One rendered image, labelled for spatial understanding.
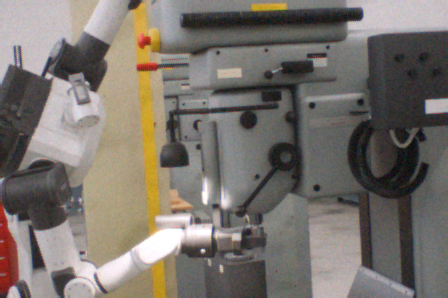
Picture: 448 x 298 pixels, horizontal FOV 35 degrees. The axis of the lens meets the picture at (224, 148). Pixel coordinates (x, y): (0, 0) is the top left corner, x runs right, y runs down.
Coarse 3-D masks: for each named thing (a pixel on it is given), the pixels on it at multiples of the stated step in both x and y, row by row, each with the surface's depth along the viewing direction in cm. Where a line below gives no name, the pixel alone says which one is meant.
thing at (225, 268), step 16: (224, 256) 221; (240, 256) 216; (208, 272) 228; (224, 272) 215; (240, 272) 213; (256, 272) 215; (208, 288) 229; (224, 288) 216; (240, 288) 213; (256, 288) 215
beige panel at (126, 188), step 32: (96, 0) 342; (128, 32) 347; (128, 64) 347; (128, 96) 348; (160, 96) 352; (128, 128) 349; (160, 128) 353; (96, 160) 346; (128, 160) 350; (96, 192) 347; (128, 192) 351; (160, 192) 355; (96, 224) 348; (128, 224) 352; (96, 256) 349; (128, 288) 353; (160, 288) 357
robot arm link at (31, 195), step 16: (32, 176) 181; (16, 192) 179; (32, 192) 178; (48, 192) 178; (16, 208) 180; (32, 208) 180; (48, 208) 180; (64, 208) 185; (32, 224) 183; (48, 224) 181
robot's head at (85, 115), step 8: (80, 88) 187; (88, 88) 189; (72, 96) 186; (80, 96) 185; (72, 104) 187; (88, 104) 184; (96, 104) 187; (72, 112) 185; (80, 112) 183; (88, 112) 183; (96, 112) 184; (72, 120) 190; (80, 120) 183; (88, 120) 185; (96, 120) 186
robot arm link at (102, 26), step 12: (108, 0) 204; (120, 0) 204; (132, 0) 207; (144, 0) 204; (96, 12) 205; (108, 12) 204; (120, 12) 205; (96, 24) 204; (108, 24) 204; (120, 24) 207; (96, 36) 204; (108, 36) 206
